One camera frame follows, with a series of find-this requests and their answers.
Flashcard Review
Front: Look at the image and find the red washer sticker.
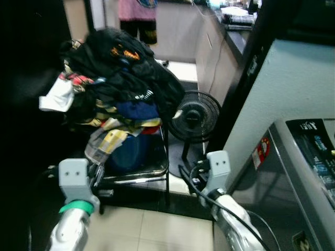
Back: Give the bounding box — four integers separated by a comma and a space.
253, 136, 272, 169

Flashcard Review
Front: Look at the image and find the person in pink shirt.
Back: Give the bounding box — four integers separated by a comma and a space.
118, 0, 159, 47

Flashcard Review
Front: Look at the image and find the grey top-load washing machine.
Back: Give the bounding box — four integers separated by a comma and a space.
222, 118, 335, 251

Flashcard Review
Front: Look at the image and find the dark blue garment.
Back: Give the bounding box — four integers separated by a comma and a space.
116, 100, 160, 122

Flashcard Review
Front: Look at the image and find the black metal chair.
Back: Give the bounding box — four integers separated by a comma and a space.
97, 118, 172, 210

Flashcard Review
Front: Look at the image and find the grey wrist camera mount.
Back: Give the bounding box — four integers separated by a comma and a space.
58, 158, 100, 207
206, 151, 231, 193

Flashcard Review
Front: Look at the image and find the black standing fan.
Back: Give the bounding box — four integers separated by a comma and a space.
169, 90, 222, 160

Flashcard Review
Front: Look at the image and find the red patterned cloth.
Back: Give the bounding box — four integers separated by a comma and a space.
63, 72, 98, 93

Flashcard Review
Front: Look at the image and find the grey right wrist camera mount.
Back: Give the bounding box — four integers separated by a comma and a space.
206, 151, 231, 193

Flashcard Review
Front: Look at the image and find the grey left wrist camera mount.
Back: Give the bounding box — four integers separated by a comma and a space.
58, 158, 100, 207

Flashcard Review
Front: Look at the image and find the white cloth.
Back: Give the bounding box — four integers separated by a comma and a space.
39, 73, 75, 112

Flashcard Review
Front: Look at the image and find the yellow patterned cloth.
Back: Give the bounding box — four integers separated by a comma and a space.
84, 118, 163, 166

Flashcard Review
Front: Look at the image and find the grey kitchen counter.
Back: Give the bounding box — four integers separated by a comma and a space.
193, 5, 248, 105

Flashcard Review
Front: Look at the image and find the black garment with orange print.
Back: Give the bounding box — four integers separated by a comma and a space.
60, 27, 185, 124

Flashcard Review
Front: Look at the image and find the white stack of items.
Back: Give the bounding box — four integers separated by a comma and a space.
220, 6, 258, 29

